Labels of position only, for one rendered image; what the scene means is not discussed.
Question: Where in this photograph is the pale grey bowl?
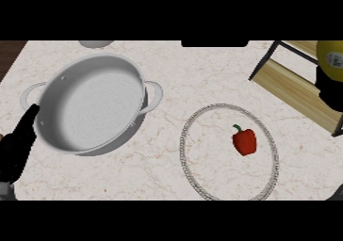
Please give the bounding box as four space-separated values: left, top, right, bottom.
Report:
77 40 115 49

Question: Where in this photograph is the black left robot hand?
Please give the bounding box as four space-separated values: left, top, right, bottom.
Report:
0 103 41 186

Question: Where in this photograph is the wooden tiered shelf, black frame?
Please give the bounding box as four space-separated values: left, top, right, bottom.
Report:
246 40 343 138

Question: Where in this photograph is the black appliance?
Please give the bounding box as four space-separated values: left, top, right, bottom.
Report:
180 40 251 49

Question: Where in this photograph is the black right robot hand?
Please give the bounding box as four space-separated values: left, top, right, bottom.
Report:
314 66 343 114

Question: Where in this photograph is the yellow lemon with sticker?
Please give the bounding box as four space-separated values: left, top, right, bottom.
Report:
314 40 343 85

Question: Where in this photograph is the white two-handled pot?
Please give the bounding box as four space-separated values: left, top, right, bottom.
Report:
18 52 164 157

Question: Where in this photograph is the round placemat with beaded rim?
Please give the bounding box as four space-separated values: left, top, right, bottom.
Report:
178 103 282 201

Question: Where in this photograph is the red bell pepper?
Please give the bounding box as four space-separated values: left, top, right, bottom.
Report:
232 123 258 157

